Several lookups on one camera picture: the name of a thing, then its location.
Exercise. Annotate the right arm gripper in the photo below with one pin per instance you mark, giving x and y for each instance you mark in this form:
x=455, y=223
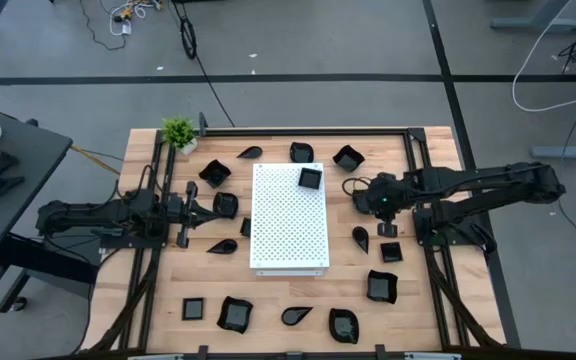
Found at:
x=387, y=230

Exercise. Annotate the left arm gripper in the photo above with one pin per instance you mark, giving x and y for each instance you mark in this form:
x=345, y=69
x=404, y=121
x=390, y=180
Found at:
x=177, y=210

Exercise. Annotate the black small square mini plate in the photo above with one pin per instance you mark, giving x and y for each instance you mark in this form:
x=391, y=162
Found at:
x=245, y=227
x=310, y=178
x=391, y=252
x=193, y=309

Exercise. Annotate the black teardrop mini plate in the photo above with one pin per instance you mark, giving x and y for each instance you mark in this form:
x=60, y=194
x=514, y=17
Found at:
x=294, y=316
x=225, y=246
x=361, y=241
x=253, y=152

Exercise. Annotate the black wavy square mini plate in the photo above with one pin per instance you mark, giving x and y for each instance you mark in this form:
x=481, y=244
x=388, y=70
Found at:
x=214, y=174
x=348, y=160
x=382, y=287
x=235, y=315

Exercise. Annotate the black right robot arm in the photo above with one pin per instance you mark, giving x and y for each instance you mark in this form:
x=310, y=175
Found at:
x=468, y=182

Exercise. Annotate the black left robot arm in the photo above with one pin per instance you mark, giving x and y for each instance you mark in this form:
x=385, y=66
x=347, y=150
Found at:
x=83, y=216

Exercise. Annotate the green plant in white pot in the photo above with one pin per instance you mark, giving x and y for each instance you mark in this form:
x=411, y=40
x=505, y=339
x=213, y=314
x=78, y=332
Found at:
x=179, y=132

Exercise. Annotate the white perforated metal rack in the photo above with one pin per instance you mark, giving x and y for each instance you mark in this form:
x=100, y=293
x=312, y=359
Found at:
x=288, y=225

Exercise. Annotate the black cup top centre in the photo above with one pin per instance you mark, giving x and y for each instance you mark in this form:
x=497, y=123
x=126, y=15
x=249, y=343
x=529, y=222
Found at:
x=301, y=152

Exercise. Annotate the white bar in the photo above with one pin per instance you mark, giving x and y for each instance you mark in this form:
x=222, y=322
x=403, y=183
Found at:
x=433, y=357
x=155, y=357

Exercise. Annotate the dark grey side table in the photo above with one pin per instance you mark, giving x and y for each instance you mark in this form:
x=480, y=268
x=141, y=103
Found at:
x=28, y=150

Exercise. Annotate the grey desk foot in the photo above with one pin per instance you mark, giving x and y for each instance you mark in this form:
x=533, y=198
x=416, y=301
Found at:
x=563, y=152
x=538, y=24

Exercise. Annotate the black triangular part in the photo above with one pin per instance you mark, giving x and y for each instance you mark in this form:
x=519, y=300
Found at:
x=5, y=184
x=5, y=164

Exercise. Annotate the black aluminium table frame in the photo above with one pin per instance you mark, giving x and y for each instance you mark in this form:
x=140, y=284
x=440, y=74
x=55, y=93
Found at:
x=318, y=132

